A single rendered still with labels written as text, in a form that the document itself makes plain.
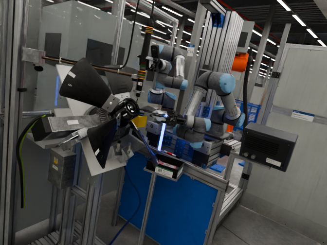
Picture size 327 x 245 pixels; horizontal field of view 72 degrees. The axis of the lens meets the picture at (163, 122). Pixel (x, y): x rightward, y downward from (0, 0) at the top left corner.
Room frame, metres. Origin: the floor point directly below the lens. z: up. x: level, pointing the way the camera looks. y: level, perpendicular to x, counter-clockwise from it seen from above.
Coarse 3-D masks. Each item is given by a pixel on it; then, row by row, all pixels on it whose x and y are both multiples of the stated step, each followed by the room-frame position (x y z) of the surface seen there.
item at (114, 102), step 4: (112, 96) 1.20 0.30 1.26; (108, 100) 1.19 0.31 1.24; (112, 100) 1.20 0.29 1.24; (116, 100) 1.21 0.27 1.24; (104, 104) 1.18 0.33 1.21; (108, 104) 1.19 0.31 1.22; (112, 104) 1.20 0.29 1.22; (116, 104) 1.21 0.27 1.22; (104, 108) 1.18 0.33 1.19; (108, 108) 1.19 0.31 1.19; (112, 108) 1.20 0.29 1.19
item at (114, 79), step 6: (108, 66) 1.43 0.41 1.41; (114, 66) 1.44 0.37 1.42; (126, 66) 1.48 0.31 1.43; (108, 72) 1.40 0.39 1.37; (126, 72) 1.43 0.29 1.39; (132, 72) 1.45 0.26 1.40; (108, 78) 1.37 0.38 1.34; (114, 78) 1.38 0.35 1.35; (120, 78) 1.38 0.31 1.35; (126, 78) 1.39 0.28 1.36; (114, 84) 1.35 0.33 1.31; (120, 84) 1.35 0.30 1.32; (126, 84) 1.35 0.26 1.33; (132, 84) 1.37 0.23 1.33; (114, 90) 1.32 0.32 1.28; (120, 90) 1.32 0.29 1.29; (126, 90) 1.32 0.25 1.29
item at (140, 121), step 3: (138, 117) 1.70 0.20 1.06; (141, 117) 1.72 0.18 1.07; (144, 117) 1.75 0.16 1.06; (132, 120) 1.73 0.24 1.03; (135, 120) 1.72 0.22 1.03; (138, 120) 1.70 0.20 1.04; (141, 120) 1.73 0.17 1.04; (144, 120) 1.76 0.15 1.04; (135, 123) 1.71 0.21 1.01; (138, 123) 1.70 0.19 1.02; (141, 123) 1.73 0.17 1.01; (144, 123) 1.76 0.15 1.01; (138, 126) 1.71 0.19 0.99; (141, 126) 1.74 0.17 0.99; (144, 126) 1.77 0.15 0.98
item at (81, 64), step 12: (84, 60) 1.13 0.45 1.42; (72, 72) 1.08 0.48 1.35; (84, 72) 1.12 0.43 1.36; (96, 72) 1.16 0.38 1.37; (84, 84) 1.11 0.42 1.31; (96, 84) 1.14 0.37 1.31; (72, 96) 1.07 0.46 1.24; (84, 96) 1.11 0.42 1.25; (96, 96) 1.14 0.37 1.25; (108, 96) 1.18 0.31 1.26
